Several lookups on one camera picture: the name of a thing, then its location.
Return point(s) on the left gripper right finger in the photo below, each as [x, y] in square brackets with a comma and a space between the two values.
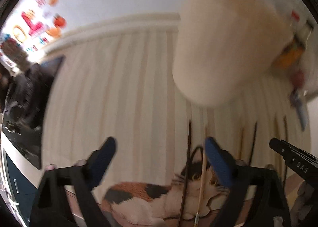
[269, 205]

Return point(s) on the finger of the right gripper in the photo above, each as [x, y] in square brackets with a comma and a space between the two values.
[279, 147]

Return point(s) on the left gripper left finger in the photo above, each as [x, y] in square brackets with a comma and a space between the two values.
[51, 206]

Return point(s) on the dark chopstick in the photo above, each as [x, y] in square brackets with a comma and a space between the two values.
[286, 141]

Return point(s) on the blue kitchen cabinet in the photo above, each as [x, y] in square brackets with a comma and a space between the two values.
[21, 188]

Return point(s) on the blue smartphone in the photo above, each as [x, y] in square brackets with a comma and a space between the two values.
[297, 103]

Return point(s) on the red tomato in bag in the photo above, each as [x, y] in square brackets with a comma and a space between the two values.
[297, 79]

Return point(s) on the striped cat table mat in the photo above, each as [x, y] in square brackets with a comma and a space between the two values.
[121, 85]

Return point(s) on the black gas stove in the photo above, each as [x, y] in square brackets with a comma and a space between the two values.
[25, 105]

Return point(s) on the cream cylindrical utensil holder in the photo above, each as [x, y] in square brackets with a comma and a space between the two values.
[224, 44]

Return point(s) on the colourful wall stickers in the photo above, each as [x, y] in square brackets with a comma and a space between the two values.
[31, 25]

